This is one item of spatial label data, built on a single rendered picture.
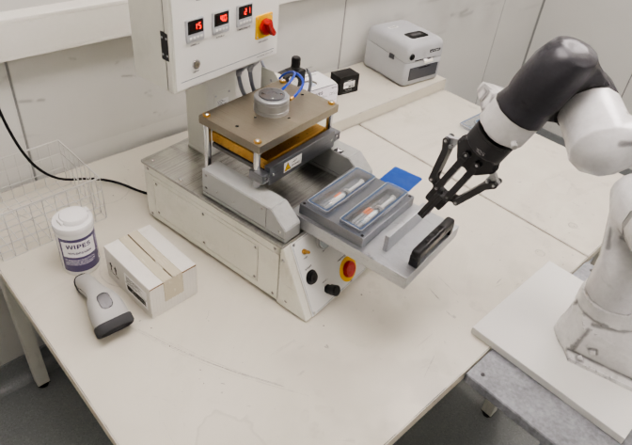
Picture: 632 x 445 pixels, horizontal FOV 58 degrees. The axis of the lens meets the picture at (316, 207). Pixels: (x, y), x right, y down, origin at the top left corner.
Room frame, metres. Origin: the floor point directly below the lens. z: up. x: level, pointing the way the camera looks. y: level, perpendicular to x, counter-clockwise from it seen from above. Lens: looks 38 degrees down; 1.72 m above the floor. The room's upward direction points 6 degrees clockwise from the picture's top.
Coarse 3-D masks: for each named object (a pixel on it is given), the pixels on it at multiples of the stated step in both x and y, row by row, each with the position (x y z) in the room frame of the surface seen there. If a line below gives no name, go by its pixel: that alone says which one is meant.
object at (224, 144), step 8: (312, 128) 1.16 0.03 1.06; (320, 128) 1.16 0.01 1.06; (216, 136) 1.09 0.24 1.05; (224, 136) 1.08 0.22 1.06; (296, 136) 1.11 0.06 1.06; (304, 136) 1.12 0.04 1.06; (312, 136) 1.13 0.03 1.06; (216, 144) 1.09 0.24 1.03; (224, 144) 1.08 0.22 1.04; (232, 144) 1.06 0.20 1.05; (280, 144) 1.07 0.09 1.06; (288, 144) 1.08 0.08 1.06; (296, 144) 1.08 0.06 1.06; (232, 152) 1.07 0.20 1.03; (240, 152) 1.05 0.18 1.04; (248, 152) 1.03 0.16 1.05; (264, 152) 1.03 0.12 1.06; (272, 152) 1.04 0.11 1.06; (280, 152) 1.04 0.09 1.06; (240, 160) 1.05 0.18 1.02; (248, 160) 1.03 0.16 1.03; (264, 160) 1.01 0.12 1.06; (272, 160) 1.01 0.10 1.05
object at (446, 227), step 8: (448, 216) 0.94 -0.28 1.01; (440, 224) 0.92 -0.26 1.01; (448, 224) 0.92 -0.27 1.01; (432, 232) 0.88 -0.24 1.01; (440, 232) 0.89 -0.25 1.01; (448, 232) 0.93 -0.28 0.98; (424, 240) 0.86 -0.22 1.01; (432, 240) 0.86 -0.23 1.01; (416, 248) 0.83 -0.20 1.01; (424, 248) 0.83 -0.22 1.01; (416, 256) 0.82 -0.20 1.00; (416, 264) 0.82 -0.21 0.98
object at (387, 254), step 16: (416, 208) 1.01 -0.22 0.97; (304, 224) 0.93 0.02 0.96; (400, 224) 0.90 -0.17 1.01; (416, 224) 0.95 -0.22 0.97; (432, 224) 0.96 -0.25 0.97; (336, 240) 0.88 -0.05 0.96; (384, 240) 0.89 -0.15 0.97; (400, 240) 0.90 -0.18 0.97; (416, 240) 0.90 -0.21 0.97; (448, 240) 0.93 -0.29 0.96; (352, 256) 0.86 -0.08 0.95; (368, 256) 0.84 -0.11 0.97; (384, 256) 0.84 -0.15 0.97; (400, 256) 0.85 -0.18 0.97; (432, 256) 0.87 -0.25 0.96; (384, 272) 0.81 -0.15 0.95; (400, 272) 0.80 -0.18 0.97; (416, 272) 0.82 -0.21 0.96
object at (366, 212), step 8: (384, 184) 1.04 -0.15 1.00; (392, 184) 1.05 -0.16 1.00; (376, 192) 1.01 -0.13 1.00; (384, 192) 1.01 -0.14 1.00; (392, 192) 1.02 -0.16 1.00; (400, 192) 1.02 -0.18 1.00; (368, 200) 0.98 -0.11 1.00; (376, 200) 0.98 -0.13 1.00; (384, 200) 0.98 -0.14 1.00; (392, 200) 0.99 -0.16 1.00; (360, 208) 0.95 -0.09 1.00; (368, 208) 0.95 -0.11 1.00; (376, 208) 0.95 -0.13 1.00; (384, 208) 0.96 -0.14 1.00; (344, 216) 0.91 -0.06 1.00; (352, 216) 0.91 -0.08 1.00; (360, 216) 0.92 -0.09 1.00; (368, 216) 0.92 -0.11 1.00; (376, 216) 0.92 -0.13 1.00; (352, 224) 0.89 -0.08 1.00; (360, 224) 0.89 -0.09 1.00; (368, 224) 0.90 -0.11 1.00
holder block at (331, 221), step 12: (336, 180) 1.05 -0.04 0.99; (360, 192) 1.02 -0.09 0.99; (372, 192) 1.02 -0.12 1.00; (300, 204) 0.95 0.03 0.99; (348, 204) 0.97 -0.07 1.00; (408, 204) 1.01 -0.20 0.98; (312, 216) 0.93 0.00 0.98; (324, 216) 0.92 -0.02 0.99; (336, 216) 0.92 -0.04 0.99; (384, 216) 0.94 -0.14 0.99; (396, 216) 0.97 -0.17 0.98; (336, 228) 0.90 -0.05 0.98; (348, 228) 0.89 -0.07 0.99; (372, 228) 0.90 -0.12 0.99; (384, 228) 0.93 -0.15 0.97; (348, 240) 0.88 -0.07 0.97; (360, 240) 0.86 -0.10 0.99
